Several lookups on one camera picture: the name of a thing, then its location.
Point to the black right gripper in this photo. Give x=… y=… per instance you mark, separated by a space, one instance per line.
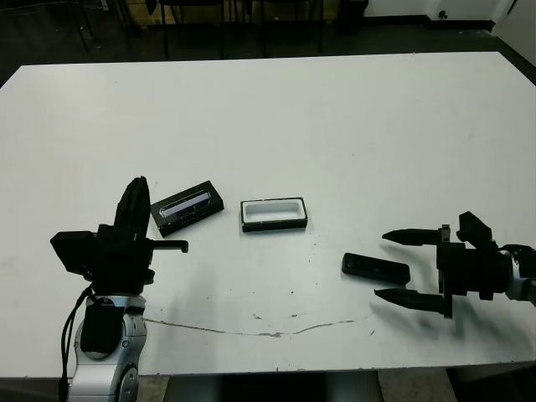
x=473 y=272

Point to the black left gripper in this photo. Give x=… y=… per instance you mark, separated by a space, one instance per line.
x=121 y=264

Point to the small black rectangular bar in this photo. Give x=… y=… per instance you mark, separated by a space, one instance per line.
x=372 y=270

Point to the black printed box lid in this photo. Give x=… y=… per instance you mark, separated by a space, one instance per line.
x=197 y=201

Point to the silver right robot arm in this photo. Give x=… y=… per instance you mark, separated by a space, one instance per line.
x=523 y=276

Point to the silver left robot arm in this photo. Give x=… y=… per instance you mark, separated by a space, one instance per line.
x=96 y=377

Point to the black box with white insert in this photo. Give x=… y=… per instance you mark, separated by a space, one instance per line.
x=274 y=209

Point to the black waste bin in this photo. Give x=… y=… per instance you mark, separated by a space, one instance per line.
x=352 y=17

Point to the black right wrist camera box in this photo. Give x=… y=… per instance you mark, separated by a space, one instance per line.
x=473 y=228

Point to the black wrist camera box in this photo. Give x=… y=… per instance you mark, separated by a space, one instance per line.
x=473 y=228
x=73 y=251

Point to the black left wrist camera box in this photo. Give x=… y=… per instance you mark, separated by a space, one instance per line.
x=73 y=251

